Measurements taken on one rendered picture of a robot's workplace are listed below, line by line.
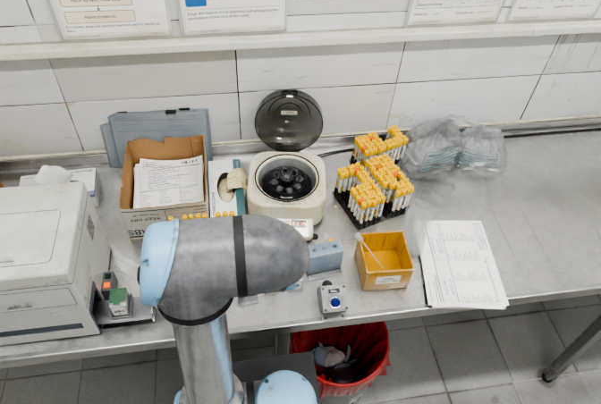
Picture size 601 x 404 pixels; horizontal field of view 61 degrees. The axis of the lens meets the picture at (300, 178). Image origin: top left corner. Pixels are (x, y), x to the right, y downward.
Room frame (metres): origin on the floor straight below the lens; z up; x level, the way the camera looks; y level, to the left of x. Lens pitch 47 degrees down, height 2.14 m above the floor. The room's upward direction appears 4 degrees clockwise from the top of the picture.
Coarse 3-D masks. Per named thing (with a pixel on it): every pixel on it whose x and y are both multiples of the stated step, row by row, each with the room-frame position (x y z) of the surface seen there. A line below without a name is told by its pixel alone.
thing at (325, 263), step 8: (336, 240) 0.84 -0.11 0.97; (312, 248) 0.81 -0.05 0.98; (320, 248) 0.81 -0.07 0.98; (328, 248) 0.81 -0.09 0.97; (336, 248) 0.81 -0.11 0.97; (312, 256) 0.78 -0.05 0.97; (320, 256) 0.79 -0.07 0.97; (328, 256) 0.79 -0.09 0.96; (336, 256) 0.80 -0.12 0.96; (312, 264) 0.78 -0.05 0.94; (320, 264) 0.79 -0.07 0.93; (328, 264) 0.80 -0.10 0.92; (336, 264) 0.80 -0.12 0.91; (312, 272) 0.78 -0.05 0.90; (320, 272) 0.79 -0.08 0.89; (328, 272) 0.79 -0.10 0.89; (336, 272) 0.79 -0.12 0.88; (312, 280) 0.77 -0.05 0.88
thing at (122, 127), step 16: (128, 112) 1.20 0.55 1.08; (144, 112) 1.21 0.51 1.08; (160, 112) 1.21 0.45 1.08; (176, 112) 1.22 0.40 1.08; (192, 112) 1.23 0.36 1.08; (112, 128) 1.19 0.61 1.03; (128, 128) 1.19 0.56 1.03; (144, 128) 1.20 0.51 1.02; (160, 128) 1.21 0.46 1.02; (176, 128) 1.21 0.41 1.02; (192, 128) 1.22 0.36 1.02; (208, 128) 1.24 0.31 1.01; (112, 144) 1.18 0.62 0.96; (208, 144) 1.21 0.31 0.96; (112, 160) 1.16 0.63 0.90; (208, 160) 1.20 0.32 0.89
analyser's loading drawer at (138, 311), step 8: (96, 304) 0.63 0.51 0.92; (104, 304) 0.63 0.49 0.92; (136, 304) 0.64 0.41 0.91; (96, 312) 0.61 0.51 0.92; (104, 312) 0.61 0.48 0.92; (136, 312) 0.61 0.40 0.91; (144, 312) 0.62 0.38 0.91; (152, 312) 0.61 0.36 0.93; (96, 320) 0.58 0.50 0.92; (104, 320) 0.59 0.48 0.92; (112, 320) 0.59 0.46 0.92; (120, 320) 0.59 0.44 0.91; (128, 320) 0.59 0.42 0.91
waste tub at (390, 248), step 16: (368, 240) 0.87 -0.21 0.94; (384, 240) 0.88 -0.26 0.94; (400, 240) 0.88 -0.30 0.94; (368, 256) 0.86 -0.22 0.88; (384, 256) 0.86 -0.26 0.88; (400, 256) 0.85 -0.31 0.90; (368, 272) 0.74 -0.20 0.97; (384, 272) 0.75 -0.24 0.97; (400, 272) 0.76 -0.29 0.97; (368, 288) 0.74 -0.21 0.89; (384, 288) 0.75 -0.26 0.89; (400, 288) 0.76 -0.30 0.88
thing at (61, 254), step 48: (0, 192) 0.77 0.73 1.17; (48, 192) 0.78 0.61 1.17; (0, 240) 0.63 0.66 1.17; (48, 240) 0.64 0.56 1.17; (96, 240) 0.76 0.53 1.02; (0, 288) 0.54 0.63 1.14; (48, 288) 0.55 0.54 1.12; (96, 288) 0.65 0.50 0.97; (0, 336) 0.52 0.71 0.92; (48, 336) 0.54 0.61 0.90
